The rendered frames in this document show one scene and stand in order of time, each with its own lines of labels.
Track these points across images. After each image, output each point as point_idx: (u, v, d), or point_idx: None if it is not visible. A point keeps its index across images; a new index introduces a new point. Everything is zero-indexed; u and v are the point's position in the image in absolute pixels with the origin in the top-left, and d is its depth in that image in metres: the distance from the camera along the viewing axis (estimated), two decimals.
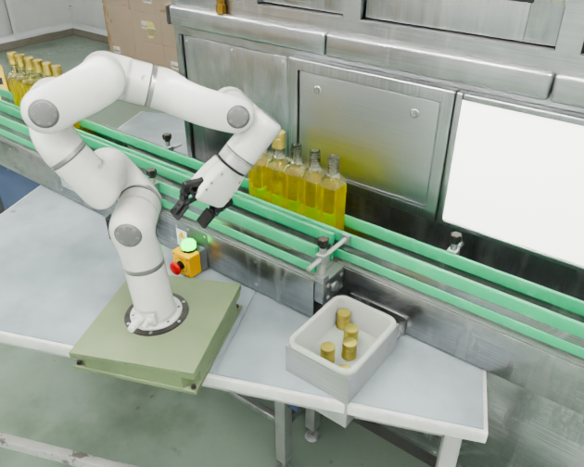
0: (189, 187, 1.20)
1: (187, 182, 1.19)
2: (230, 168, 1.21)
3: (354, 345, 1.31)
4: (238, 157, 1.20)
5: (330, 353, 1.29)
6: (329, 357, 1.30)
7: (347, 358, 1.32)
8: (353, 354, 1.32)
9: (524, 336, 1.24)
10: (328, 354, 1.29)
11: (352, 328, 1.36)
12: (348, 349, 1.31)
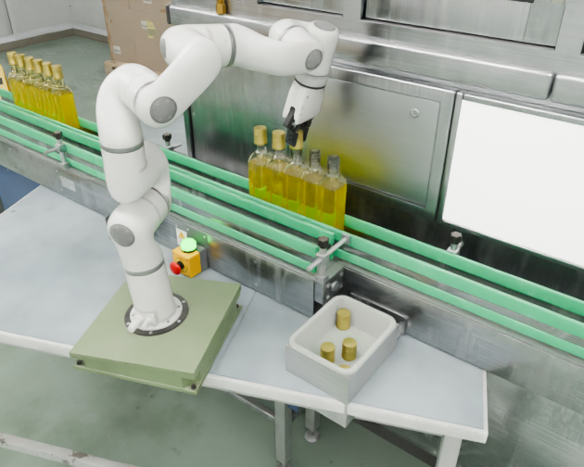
0: (290, 123, 1.37)
1: (285, 123, 1.36)
2: (311, 88, 1.32)
3: (354, 345, 1.31)
4: (314, 77, 1.30)
5: (330, 353, 1.29)
6: (329, 357, 1.30)
7: (347, 358, 1.32)
8: (353, 354, 1.32)
9: (524, 336, 1.24)
10: (328, 354, 1.30)
11: (298, 131, 1.44)
12: (348, 349, 1.31)
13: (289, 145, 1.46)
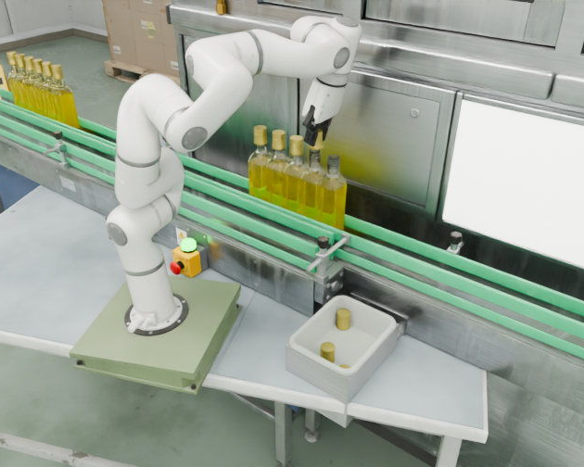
0: (310, 122, 1.33)
1: (305, 122, 1.32)
2: (333, 86, 1.28)
3: (319, 129, 1.41)
4: (336, 75, 1.26)
5: (330, 353, 1.29)
6: (329, 357, 1.30)
7: (322, 145, 1.41)
8: (321, 138, 1.42)
9: (524, 336, 1.24)
10: (328, 354, 1.30)
11: (297, 136, 1.45)
12: (322, 134, 1.40)
13: (289, 150, 1.47)
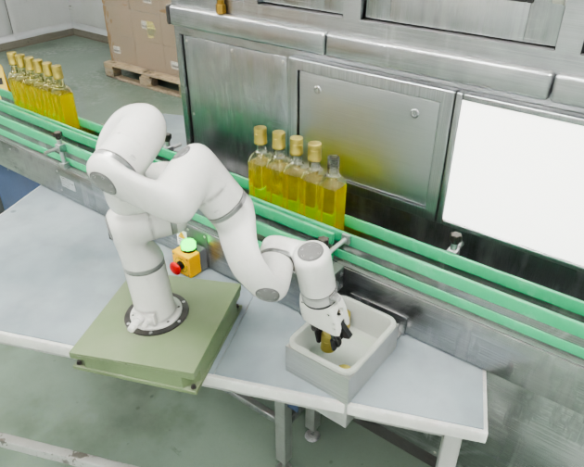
0: None
1: (301, 310, 1.28)
2: (301, 297, 1.19)
3: (318, 141, 1.42)
4: (299, 289, 1.17)
5: None
6: (330, 344, 1.28)
7: (321, 157, 1.43)
8: (320, 150, 1.44)
9: (524, 336, 1.24)
10: (329, 341, 1.27)
11: (297, 136, 1.45)
12: (321, 146, 1.42)
13: (289, 150, 1.47)
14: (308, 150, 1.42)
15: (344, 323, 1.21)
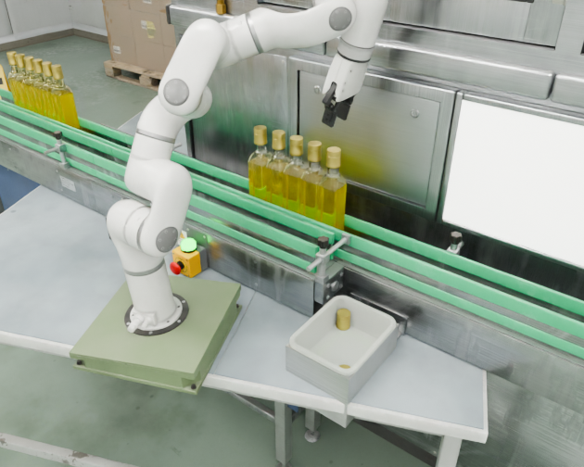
0: (330, 100, 1.26)
1: (325, 99, 1.25)
2: (356, 61, 1.21)
3: (318, 141, 1.42)
4: (360, 49, 1.19)
5: (340, 150, 1.39)
6: (340, 155, 1.40)
7: (321, 157, 1.43)
8: (320, 150, 1.44)
9: (524, 336, 1.24)
10: (340, 152, 1.39)
11: (297, 136, 1.45)
12: (321, 146, 1.42)
13: (289, 150, 1.47)
14: (308, 150, 1.42)
15: None
